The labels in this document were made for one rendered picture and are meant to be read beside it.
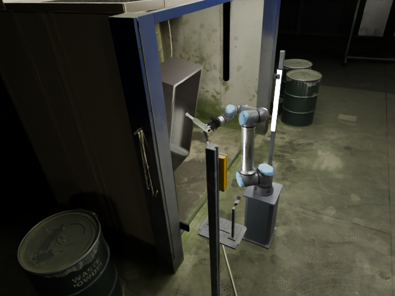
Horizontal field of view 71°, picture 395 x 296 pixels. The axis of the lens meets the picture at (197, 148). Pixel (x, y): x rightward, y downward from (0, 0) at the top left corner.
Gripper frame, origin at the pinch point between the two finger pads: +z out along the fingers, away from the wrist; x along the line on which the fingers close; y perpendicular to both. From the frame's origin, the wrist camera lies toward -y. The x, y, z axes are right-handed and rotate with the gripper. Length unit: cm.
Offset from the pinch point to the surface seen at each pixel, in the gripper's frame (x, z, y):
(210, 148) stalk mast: -108, 43, -62
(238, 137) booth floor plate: 108, -102, 128
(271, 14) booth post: 91, -183, -43
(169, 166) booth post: -55, 58, -24
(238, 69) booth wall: 131, -143, 27
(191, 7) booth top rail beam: -34, -5, -117
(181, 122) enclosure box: 58, 1, 16
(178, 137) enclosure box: 63, 9, 38
